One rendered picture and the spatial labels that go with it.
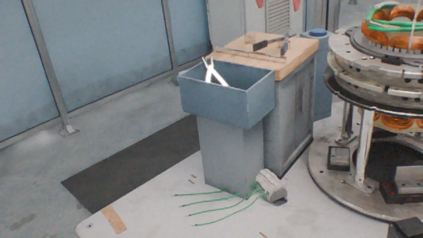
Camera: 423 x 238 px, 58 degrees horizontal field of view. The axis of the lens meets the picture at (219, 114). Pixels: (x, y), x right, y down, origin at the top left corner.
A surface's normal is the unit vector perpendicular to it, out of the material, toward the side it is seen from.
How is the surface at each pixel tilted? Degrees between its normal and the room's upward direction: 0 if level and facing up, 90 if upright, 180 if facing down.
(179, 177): 0
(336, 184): 0
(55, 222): 0
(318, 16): 90
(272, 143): 90
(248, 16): 90
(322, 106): 90
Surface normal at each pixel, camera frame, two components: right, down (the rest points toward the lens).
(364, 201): -0.08, -0.87
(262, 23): 0.68, 0.31
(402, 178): -0.03, 0.50
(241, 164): -0.57, 0.45
